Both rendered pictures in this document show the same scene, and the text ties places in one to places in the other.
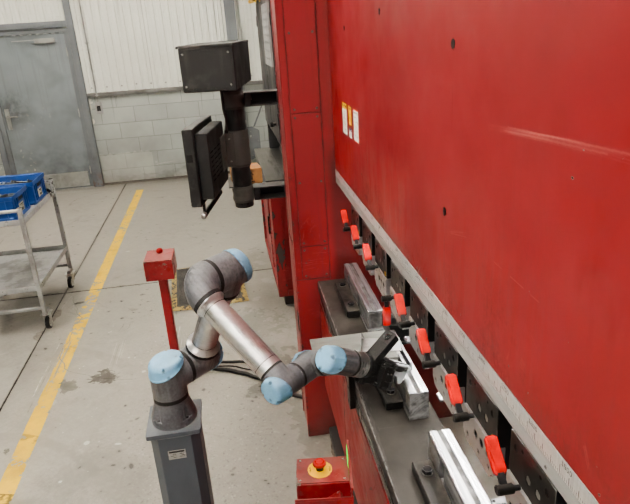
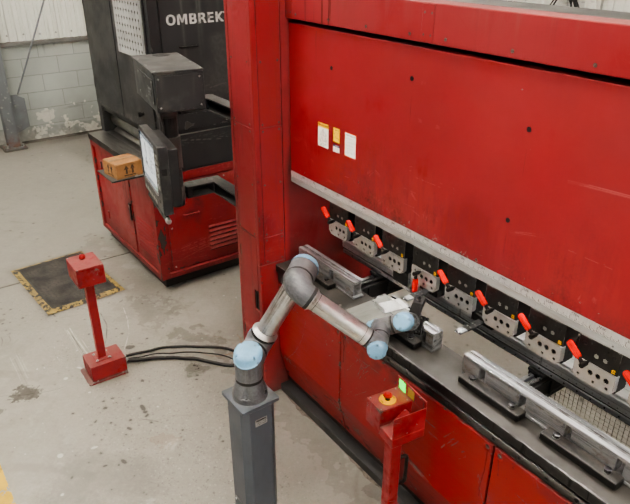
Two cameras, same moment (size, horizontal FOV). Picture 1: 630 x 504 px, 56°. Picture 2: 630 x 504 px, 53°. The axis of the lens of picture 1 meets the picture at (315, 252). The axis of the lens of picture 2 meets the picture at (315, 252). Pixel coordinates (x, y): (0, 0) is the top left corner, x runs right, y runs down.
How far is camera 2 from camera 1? 1.42 m
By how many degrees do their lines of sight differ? 26
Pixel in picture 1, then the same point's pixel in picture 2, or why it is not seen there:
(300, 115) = (266, 129)
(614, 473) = not seen: outside the picture
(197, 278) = (302, 282)
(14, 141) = not seen: outside the picture
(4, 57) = not seen: outside the picture
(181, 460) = (263, 425)
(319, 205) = (278, 201)
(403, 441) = (438, 366)
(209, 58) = (182, 82)
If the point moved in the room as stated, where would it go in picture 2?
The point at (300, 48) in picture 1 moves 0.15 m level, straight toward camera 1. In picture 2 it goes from (268, 74) to (281, 79)
